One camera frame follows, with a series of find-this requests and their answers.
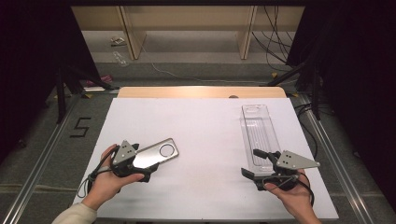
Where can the black metal stand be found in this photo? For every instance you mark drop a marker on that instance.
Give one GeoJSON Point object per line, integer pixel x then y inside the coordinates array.
{"type": "Point", "coordinates": [316, 93]}
{"type": "Point", "coordinates": [60, 93]}

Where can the person's right hand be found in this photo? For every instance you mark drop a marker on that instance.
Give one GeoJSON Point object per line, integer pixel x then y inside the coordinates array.
{"type": "Point", "coordinates": [294, 196]}

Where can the person's left hand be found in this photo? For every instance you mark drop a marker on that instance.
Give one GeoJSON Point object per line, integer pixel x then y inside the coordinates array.
{"type": "Point", "coordinates": [106, 186]}

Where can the grey phone case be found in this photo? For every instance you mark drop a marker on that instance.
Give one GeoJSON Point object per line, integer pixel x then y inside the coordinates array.
{"type": "Point", "coordinates": [155, 155]}

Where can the clear plastic tray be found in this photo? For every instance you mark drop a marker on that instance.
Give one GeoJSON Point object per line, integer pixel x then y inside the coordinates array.
{"type": "Point", "coordinates": [258, 130]}

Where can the light wooden shelf unit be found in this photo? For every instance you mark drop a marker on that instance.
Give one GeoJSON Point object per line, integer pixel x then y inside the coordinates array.
{"type": "Point", "coordinates": [186, 18]}

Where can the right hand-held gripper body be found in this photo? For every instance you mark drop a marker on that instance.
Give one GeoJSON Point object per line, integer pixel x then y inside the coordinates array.
{"type": "Point", "coordinates": [292, 161]}

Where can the white table board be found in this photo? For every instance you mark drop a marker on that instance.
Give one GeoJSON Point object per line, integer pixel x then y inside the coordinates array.
{"type": "Point", "coordinates": [202, 140]}

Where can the pink object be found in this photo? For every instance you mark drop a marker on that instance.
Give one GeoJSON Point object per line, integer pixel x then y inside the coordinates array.
{"type": "Point", "coordinates": [104, 78]}

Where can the aluminium floor rail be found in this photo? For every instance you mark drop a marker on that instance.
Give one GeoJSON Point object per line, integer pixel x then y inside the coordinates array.
{"type": "Point", "coordinates": [342, 174]}
{"type": "Point", "coordinates": [31, 183]}

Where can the clear plastic piece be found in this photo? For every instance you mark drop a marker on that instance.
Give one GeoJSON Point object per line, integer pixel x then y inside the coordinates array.
{"type": "Point", "coordinates": [120, 59]}

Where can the black curtain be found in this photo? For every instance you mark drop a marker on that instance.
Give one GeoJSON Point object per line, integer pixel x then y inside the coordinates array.
{"type": "Point", "coordinates": [358, 77]}
{"type": "Point", "coordinates": [31, 62]}

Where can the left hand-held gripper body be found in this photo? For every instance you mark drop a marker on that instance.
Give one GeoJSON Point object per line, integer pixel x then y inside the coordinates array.
{"type": "Point", "coordinates": [124, 154]}

